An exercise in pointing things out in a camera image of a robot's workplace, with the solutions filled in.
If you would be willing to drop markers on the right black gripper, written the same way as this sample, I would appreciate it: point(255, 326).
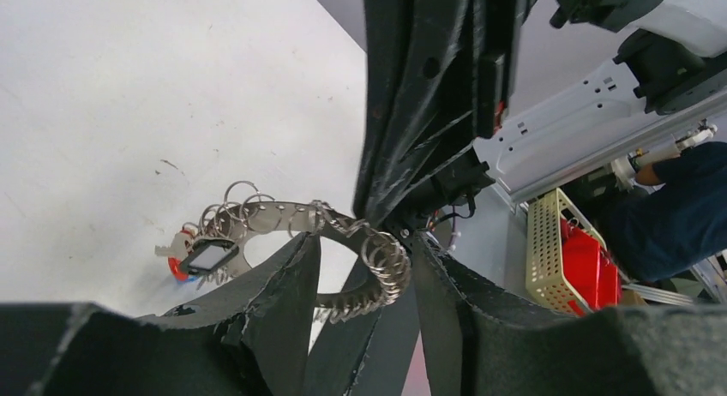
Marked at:
point(440, 74)

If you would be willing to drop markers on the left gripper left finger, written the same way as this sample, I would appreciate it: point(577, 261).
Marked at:
point(247, 337)

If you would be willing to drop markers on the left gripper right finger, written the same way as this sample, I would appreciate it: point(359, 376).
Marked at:
point(480, 339)

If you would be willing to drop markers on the round metal keyring disc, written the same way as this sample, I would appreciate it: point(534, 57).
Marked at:
point(382, 255)

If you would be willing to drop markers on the black key tag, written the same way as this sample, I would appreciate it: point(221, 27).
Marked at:
point(208, 255)

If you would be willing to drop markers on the red key tag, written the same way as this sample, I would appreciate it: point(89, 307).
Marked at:
point(175, 268)

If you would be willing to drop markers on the silver key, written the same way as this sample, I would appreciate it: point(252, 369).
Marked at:
point(178, 248)

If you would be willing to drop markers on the cream perforated basket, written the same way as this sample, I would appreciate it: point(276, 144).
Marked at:
point(545, 278)

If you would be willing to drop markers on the red box in basket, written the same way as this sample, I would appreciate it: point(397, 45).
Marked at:
point(588, 269)

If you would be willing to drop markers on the person in dark blue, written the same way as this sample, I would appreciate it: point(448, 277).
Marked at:
point(654, 236)

